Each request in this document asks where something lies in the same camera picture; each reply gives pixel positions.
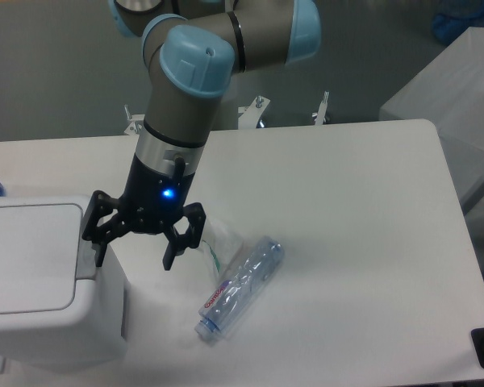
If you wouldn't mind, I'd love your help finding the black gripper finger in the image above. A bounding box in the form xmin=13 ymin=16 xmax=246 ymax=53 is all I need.
xmin=162 ymin=202 xmax=207 ymax=270
xmin=81 ymin=190 xmax=133 ymax=267

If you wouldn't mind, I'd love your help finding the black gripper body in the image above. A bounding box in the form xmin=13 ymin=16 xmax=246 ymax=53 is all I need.
xmin=119 ymin=155 xmax=194 ymax=235

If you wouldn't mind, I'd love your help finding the white push-lid trash can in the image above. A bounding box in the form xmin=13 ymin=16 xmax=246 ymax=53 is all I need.
xmin=0 ymin=195 xmax=129 ymax=366

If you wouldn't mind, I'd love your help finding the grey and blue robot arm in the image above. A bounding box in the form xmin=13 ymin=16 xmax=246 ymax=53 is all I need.
xmin=81 ymin=1 xmax=321 ymax=270

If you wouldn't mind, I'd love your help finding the crumpled clear plastic wrapper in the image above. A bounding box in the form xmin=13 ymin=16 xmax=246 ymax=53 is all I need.
xmin=198 ymin=217 xmax=244 ymax=282

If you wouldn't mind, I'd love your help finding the clear empty plastic bottle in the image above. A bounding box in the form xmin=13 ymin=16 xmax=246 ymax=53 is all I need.
xmin=194 ymin=236 xmax=285 ymax=343

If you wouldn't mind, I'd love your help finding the white covered side table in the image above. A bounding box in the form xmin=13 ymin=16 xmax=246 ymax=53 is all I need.
xmin=379 ymin=27 xmax=484 ymax=211

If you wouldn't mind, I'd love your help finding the blue plastic bag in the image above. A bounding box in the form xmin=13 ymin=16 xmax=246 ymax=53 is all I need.
xmin=431 ymin=13 xmax=479 ymax=45

